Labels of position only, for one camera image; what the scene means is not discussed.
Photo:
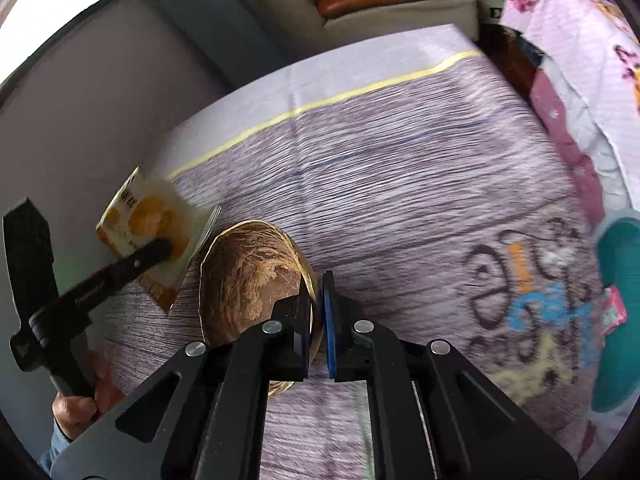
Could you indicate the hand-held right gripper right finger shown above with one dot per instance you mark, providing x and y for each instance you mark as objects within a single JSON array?
[{"x": 328, "y": 320}]

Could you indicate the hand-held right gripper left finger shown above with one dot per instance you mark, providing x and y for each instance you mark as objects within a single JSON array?
[{"x": 302, "y": 340}]

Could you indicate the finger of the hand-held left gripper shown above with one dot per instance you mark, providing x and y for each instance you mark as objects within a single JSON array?
[{"x": 125, "y": 267}]

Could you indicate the yellow snack packet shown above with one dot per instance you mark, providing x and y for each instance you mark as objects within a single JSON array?
[{"x": 145, "y": 215}]

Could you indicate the brown paper bowl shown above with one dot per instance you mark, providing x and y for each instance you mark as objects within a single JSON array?
[{"x": 245, "y": 280}]

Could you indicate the teal plastic bin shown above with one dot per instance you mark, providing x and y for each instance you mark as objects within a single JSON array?
[{"x": 617, "y": 360}]

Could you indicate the person's left forearm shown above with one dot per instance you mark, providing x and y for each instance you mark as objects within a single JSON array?
[{"x": 52, "y": 452}]

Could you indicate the person's left hand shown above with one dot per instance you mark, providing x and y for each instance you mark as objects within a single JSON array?
[{"x": 75, "y": 415}]

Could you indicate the printed grey tablecloth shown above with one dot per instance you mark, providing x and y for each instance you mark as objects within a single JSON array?
[{"x": 400, "y": 160}]

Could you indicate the window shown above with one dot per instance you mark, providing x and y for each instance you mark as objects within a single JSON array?
[{"x": 55, "y": 5}]

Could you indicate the grey blue curtain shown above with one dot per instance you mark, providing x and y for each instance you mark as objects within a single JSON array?
[{"x": 210, "y": 5}]

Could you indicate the pink floral blanket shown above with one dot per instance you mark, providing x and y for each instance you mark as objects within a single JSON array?
[{"x": 575, "y": 35}]

